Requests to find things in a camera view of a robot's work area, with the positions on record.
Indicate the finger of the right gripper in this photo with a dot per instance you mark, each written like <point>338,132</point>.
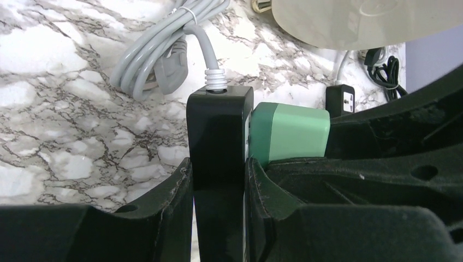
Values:
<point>425,120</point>
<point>432,180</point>

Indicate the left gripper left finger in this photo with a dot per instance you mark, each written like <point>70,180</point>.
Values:
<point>157,226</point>

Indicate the cream cylindrical container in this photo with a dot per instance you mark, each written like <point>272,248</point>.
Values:
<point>362,25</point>

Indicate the black strip with green plugs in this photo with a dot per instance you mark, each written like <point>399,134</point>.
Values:
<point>217,132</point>

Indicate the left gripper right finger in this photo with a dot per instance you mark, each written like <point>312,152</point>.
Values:
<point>282,227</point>

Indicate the black strip with pink plugs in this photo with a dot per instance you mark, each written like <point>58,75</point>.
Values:
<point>340,100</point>

